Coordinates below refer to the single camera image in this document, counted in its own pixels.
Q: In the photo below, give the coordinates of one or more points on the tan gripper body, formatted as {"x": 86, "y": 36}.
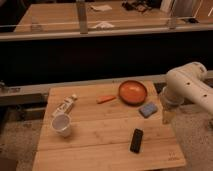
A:
{"x": 168, "y": 112}

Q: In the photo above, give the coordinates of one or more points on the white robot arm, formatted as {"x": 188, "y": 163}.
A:
{"x": 185, "y": 82}

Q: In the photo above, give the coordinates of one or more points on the blue sponge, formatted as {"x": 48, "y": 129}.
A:
{"x": 148, "y": 109}

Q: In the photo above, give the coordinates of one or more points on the black remote control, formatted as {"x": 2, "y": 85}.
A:
{"x": 136, "y": 141}

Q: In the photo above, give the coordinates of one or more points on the wooden cutting board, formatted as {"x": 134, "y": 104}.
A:
{"x": 101, "y": 135}

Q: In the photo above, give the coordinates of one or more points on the orange carrot piece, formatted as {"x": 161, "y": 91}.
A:
{"x": 104, "y": 99}

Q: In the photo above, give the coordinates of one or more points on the white tube package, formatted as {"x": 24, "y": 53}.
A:
{"x": 66, "y": 106}

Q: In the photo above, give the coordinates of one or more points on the crumpled white paper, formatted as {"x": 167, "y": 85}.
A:
{"x": 103, "y": 25}

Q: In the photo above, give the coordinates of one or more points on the white paper sheet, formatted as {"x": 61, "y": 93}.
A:
{"x": 101, "y": 8}

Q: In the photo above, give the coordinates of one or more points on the black cable clutter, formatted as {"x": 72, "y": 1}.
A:
{"x": 140, "y": 5}

